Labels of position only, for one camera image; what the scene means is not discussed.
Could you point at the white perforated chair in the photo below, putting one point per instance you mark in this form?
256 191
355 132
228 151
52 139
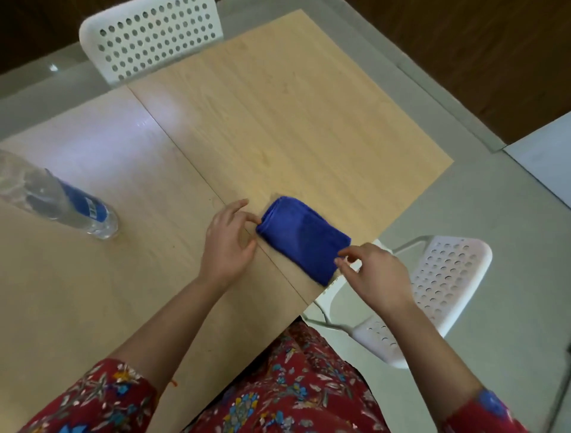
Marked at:
151 38
446 276

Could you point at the person's left hand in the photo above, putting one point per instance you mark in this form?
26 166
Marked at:
225 250

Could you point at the person's right forearm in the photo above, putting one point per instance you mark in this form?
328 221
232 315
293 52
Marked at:
435 357

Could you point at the red floral dress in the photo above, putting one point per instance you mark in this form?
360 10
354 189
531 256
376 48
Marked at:
294 383

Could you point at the clear plastic water bottle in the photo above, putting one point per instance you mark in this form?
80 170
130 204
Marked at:
53 198

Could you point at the person's right thumb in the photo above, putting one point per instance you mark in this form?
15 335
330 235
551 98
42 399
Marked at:
345 266

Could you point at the blue cloth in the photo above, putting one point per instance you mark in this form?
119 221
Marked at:
303 238

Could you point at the person's left thumb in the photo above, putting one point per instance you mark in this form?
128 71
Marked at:
250 246

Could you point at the person's left forearm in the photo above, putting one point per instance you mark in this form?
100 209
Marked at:
169 328

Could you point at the person's right hand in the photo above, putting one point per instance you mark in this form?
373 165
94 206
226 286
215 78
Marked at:
379 279

